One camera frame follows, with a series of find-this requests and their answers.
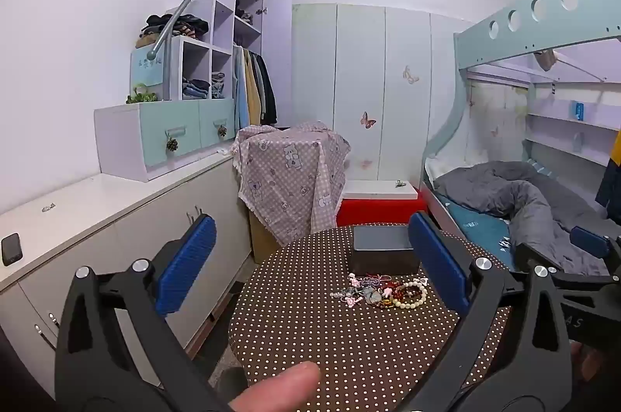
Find blue bedsheet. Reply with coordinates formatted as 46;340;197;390
445;202;520;269

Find white wardrobe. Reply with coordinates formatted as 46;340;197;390
291;3;474;184

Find black phone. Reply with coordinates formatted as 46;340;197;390
1;233;23;266

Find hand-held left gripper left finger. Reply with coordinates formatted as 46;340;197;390
54;214;234;412

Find brown polka dot tablecloth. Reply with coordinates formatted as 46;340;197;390
228;225;515;412

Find dark blue jacket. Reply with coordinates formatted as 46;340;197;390
596;145;621;223

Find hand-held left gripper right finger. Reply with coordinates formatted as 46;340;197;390
408;211;573;412

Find pink chequered printed cloth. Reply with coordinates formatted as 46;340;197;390
232;121;351;248

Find brown hanging bag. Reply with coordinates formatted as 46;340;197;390
534;49;558;71

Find red bead bracelet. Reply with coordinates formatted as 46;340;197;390
373;281;413;310

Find grey duvet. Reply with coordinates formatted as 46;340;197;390
432;160;618;278

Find pile of dark clothes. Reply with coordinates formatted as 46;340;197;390
141;14;209;40

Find hanging clothes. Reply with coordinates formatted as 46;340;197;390
233;45;278;129

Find grey metal box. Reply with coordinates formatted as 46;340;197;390
350;225;422;276

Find mint drawer unit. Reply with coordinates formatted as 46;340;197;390
94;97;238;183

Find folded jeans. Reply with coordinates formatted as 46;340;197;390
182;72;226;100

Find lilac stair shelf unit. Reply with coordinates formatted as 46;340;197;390
131;0;293;131

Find green plant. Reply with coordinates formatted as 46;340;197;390
127;83;159;104

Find long white cabinet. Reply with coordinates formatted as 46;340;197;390
0;150;253;396

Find white bead bracelet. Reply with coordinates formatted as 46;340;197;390
392;280;428;309

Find mint bunk bed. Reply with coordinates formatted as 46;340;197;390
420;0;621;279

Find light blue sign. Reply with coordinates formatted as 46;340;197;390
132;47;167;87

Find person's right hand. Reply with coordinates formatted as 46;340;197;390
570;341;597;371

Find person's left hand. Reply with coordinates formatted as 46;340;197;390
228;362;322;412

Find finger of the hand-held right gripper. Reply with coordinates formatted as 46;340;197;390
514;225;621;276
550;272;621;294

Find red box with white lid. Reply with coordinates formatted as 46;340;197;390
337;180;428;228

